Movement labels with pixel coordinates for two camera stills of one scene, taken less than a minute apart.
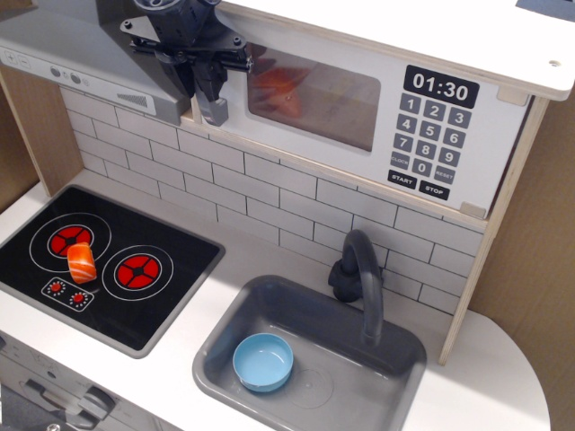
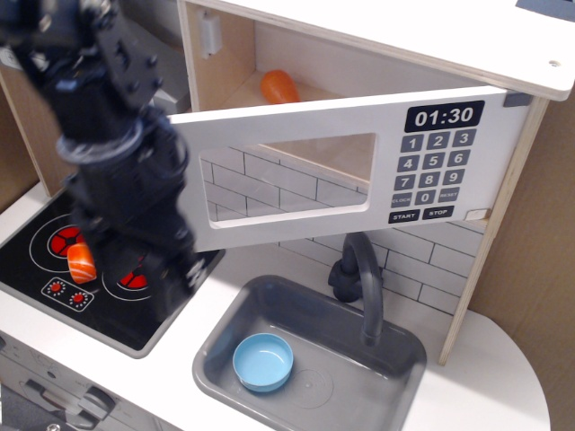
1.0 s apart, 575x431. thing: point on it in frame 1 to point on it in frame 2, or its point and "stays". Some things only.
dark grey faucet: x=361 y=269 stays
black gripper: x=184 y=31 to x=124 y=183
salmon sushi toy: x=81 y=262 stays
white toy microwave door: x=444 y=143 to x=285 y=173
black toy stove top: x=147 y=268 stays
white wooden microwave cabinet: x=440 y=103 stays
